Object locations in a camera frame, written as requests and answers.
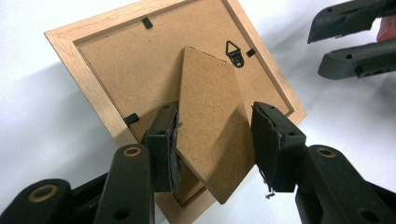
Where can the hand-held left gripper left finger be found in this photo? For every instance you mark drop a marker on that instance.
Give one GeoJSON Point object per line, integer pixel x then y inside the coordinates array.
{"type": "Point", "coordinates": [160, 155]}

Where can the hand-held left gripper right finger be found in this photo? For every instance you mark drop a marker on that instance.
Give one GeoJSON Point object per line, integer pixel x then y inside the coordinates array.
{"type": "Point", "coordinates": [277, 149]}

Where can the wooden picture frame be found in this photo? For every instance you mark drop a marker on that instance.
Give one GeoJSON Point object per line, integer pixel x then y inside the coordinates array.
{"type": "Point", "coordinates": [130, 62]}

